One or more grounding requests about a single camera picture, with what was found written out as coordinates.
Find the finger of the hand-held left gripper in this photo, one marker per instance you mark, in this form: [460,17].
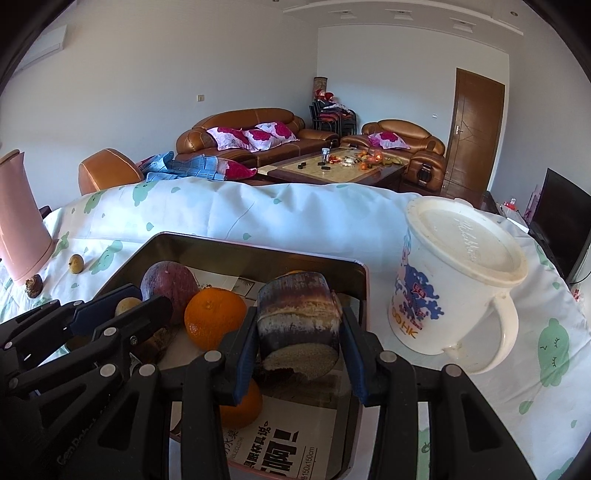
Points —
[108,304]
[143,316]

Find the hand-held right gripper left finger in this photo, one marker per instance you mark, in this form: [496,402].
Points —
[244,364]

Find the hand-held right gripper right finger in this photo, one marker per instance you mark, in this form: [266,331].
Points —
[356,364]

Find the small green-brown fruit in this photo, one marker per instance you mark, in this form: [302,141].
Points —
[128,304]

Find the purple passion fruit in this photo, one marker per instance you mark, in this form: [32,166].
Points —
[168,286]

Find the sugarcane piece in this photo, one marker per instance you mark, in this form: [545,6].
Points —
[298,323]

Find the pink tin box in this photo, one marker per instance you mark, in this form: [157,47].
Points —
[231,251]

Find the small yellow-brown fruit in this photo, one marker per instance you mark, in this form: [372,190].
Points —
[76,264]

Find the dark water chestnut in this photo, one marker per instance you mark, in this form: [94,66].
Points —
[33,287]

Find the printed newspaper sheet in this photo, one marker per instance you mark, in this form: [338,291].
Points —
[286,438]

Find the white cartoon-print mug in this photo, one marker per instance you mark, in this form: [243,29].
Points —
[438,314]

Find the pink electric kettle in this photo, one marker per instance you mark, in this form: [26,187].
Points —
[23,221]

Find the orange-brown leather sofa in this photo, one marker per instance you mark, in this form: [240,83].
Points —
[108,170]

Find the white green-print tablecloth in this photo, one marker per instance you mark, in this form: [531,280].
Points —
[277,214]

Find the blue plaid cloth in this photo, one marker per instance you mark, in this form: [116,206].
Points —
[184,166]

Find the cream plastic mug lid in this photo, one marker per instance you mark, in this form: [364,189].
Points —
[466,240]

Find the magenta cushion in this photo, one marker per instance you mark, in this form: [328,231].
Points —
[238,170]

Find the wooden coffee table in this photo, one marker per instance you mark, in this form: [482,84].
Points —
[314,173]

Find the pink floral pillow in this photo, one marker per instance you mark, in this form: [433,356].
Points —
[261,141]
[388,140]
[228,138]
[279,130]

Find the scattered snacks and peels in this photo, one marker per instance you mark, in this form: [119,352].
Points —
[369,158]

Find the brown leather three-seat sofa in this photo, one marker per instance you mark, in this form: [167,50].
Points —
[249,117]

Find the brown leather armchair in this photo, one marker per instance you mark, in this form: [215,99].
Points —
[401,127]

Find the stack of dark chairs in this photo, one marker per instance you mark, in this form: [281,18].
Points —
[332,122]

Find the black flat television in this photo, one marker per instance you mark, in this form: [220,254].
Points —
[563,221]

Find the brown wooden door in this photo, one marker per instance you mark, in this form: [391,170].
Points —
[475,138]

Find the white air conditioner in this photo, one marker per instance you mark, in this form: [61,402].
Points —
[44,46]

